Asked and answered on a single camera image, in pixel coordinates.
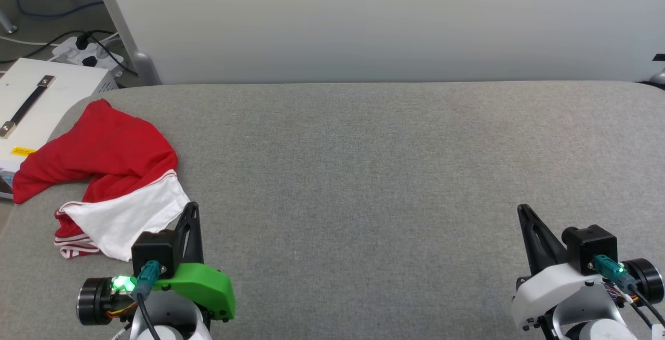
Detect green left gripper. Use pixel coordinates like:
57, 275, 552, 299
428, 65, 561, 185
151, 202, 236, 324

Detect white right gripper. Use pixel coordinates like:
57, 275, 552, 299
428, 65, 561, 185
512, 204, 598, 333

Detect red and white garment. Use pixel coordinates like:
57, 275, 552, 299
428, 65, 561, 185
11, 98, 192, 263

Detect grey fabric sofa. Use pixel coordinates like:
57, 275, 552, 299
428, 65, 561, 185
0, 80, 665, 340

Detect white equipment box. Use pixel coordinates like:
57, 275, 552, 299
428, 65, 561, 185
0, 58, 119, 201

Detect white power strip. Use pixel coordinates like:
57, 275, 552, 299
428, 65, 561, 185
51, 36, 125, 78

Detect white partition panel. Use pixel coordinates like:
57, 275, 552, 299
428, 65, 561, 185
99, 0, 665, 86

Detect black right camera cable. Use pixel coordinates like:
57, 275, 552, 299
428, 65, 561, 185
592, 255, 665, 330

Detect grey partition post black tape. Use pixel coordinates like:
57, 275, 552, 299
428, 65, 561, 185
649, 53, 665, 88

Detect black strap handle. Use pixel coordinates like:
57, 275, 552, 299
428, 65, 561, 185
0, 75, 57, 139

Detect white metal frame legs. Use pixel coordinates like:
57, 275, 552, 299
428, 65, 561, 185
88, 0, 162, 86

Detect black floor cable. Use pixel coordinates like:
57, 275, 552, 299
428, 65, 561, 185
0, 29, 138, 75

